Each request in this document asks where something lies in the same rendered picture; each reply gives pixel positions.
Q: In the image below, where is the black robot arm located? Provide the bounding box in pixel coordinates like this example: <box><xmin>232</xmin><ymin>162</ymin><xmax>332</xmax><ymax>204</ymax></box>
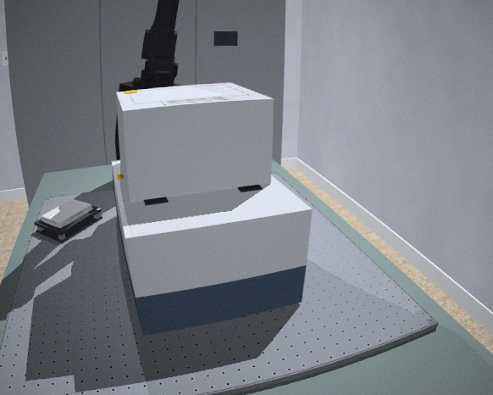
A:
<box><xmin>133</xmin><ymin>0</ymin><xmax>179</xmax><ymax>89</ymax></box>

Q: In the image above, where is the grey lab instrument housing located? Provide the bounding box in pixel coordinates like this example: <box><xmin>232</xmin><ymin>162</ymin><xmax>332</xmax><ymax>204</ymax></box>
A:
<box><xmin>112</xmin><ymin>83</ymin><xmax>312</xmax><ymax>336</ymax></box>

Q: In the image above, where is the white well pcr plate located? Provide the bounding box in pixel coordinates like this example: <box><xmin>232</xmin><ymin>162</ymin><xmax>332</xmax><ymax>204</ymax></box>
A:
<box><xmin>42</xmin><ymin>199</ymin><xmax>93</xmax><ymax>229</ymax></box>

